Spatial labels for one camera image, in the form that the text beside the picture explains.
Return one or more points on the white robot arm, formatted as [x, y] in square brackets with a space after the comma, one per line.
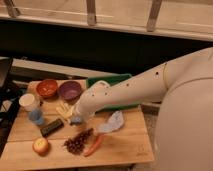
[184, 88]

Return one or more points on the blue sponge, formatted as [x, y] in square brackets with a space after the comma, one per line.
[76, 120]

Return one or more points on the dark chocolate bar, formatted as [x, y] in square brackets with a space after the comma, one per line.
[51, 127]

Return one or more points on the crumpled plastic bag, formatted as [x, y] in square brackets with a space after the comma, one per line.
[115, 122]

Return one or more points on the red bowl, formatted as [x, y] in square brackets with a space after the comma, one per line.
[47, 88]

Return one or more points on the purple bowl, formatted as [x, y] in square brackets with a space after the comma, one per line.
[69, 90]

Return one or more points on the green plastic tray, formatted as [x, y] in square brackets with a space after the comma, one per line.
[111, 80]

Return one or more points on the blue plastic cup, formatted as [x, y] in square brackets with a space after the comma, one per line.
[36, 116]

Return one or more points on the wooden cutting board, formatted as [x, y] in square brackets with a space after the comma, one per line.
[130, 144]

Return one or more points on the bunch of dark grapes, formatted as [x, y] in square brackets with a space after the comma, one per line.
[76, 145]

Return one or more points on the yellow french fries toy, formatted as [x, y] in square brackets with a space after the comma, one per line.
[65, 110]

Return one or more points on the white cup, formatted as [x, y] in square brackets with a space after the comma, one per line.
[29, 102]

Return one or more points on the orange carrot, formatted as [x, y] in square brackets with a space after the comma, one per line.
[94, 146]

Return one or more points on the red yellow apple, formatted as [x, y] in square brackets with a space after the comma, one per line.
[41, 146]

